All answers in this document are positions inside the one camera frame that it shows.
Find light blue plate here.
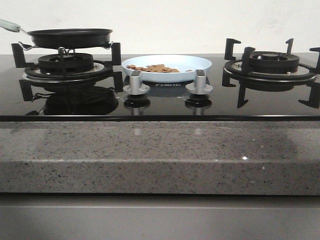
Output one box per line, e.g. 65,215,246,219
122,54,212,83

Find brown meat pieces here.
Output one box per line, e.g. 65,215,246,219
126,64,181,73

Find black frying pan green handle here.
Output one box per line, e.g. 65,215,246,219
0,18,114,49

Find black glass cooktop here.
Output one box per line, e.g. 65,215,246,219
0,54,320,122

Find silver stove knob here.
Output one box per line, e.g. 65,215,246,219
185,69,213,95
123,70,150,96

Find black gas burner with grate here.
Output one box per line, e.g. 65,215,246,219
11,42,122,102

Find grey cabinet front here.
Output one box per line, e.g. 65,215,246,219
0,195,320,240

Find wire pan support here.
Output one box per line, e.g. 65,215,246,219
18,41,116,53

